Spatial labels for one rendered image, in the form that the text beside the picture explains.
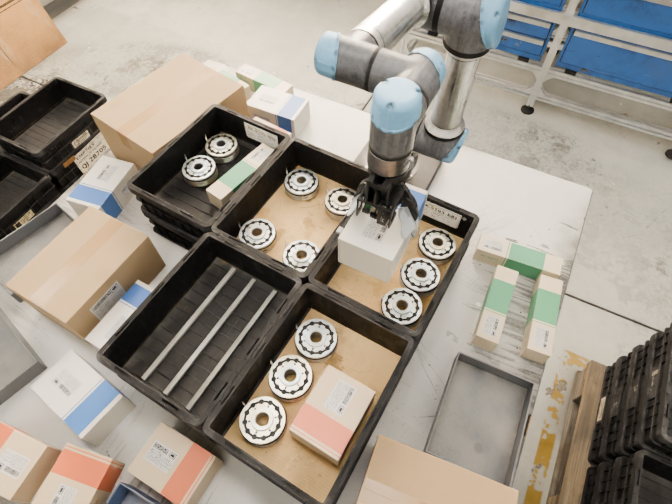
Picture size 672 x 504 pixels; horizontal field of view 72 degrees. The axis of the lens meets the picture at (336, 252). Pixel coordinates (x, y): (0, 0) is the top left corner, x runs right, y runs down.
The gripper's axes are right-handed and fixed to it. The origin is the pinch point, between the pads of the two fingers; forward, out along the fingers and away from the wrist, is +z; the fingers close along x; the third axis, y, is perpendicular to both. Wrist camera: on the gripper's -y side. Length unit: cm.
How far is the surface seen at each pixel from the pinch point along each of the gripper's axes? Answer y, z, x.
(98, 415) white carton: 60, 31, -44
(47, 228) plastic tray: 23, 40, -104
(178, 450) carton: 57, 33, -23
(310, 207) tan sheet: -14.5, 27.9, -27.6
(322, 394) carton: 34.0, 20.0, 2.5
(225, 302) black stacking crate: 22.8, 27.8, -32.3
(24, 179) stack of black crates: -1, 73, -166
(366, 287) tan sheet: 2.2, 27.7, -1.5
